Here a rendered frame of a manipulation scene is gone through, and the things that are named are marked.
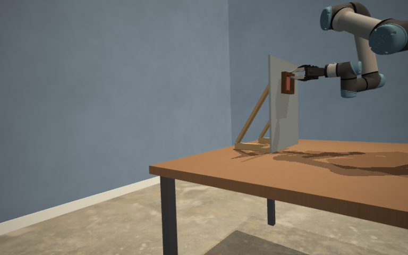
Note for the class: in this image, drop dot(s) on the brown picture frame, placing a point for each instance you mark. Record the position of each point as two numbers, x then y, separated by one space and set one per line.
290 83

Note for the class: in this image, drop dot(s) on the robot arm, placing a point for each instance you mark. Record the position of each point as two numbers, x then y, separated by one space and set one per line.
386 37

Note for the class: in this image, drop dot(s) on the wooden triangular stand brace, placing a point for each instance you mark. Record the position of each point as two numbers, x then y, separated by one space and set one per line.
254 146

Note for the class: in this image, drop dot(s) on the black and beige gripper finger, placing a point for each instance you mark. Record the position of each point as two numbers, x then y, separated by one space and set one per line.
301 68
301 78

